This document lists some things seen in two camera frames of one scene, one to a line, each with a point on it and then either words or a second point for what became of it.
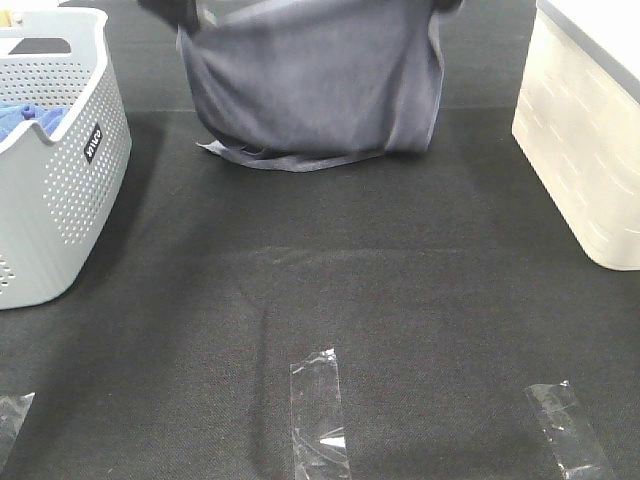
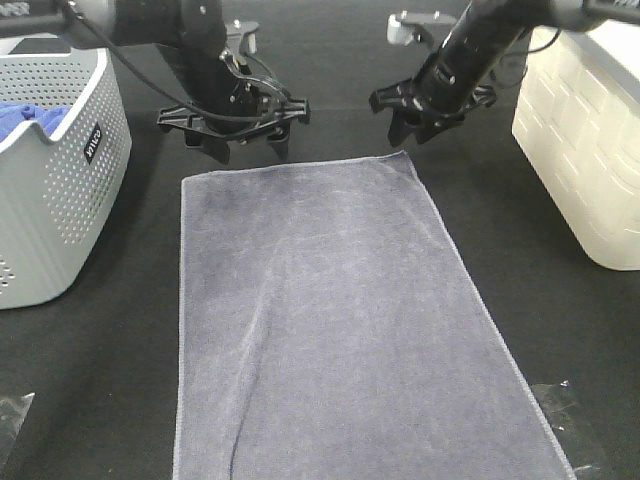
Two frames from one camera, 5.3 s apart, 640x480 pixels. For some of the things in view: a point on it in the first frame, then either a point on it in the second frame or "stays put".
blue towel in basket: (13, 115) stays put
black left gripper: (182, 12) → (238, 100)
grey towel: (287, 84) → (330, 326)
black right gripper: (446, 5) → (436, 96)
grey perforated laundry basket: (65, 141) stays put
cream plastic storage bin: (577, 118) stays put
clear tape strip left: (13, 411) stays put
